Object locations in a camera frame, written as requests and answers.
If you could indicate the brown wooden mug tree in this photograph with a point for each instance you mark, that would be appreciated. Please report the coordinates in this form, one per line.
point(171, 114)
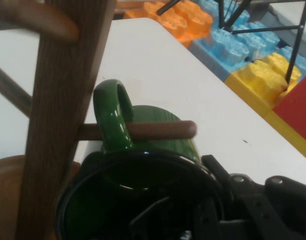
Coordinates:
point(57, 100)

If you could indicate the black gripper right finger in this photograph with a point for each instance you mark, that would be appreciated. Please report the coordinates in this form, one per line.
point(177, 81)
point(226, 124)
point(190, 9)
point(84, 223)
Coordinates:
point(258, 212)

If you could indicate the large red foam block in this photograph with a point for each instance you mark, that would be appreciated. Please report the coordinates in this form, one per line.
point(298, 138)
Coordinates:
point(300, 107)

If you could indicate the colourful foam floor mats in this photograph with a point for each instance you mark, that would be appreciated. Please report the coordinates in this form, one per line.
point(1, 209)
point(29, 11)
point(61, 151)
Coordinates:
point(228, 47)

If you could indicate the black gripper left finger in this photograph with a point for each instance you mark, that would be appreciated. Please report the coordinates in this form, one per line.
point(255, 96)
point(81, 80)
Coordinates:
point(207, 220)

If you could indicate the green enamel mug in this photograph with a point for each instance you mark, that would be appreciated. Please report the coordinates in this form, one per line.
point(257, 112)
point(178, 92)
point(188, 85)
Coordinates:
point(112, 112)

